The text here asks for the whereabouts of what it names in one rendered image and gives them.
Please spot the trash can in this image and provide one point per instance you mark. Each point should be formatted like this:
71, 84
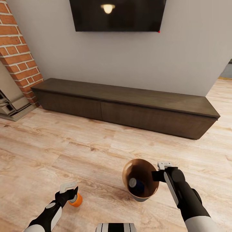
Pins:
142, 170

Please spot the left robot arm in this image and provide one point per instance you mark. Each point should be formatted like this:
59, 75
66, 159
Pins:
52, 213

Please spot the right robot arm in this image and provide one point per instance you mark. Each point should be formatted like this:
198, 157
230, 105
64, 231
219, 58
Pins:
187, 199

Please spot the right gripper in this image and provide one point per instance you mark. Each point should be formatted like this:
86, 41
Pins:
156, 175

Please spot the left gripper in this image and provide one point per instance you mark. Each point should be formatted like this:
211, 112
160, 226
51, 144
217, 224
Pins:
68, 195

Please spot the wood fireplace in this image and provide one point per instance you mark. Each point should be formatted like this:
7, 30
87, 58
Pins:
13, 104

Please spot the can of soda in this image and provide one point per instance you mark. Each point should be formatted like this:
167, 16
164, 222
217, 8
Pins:
136, 185
76, 202

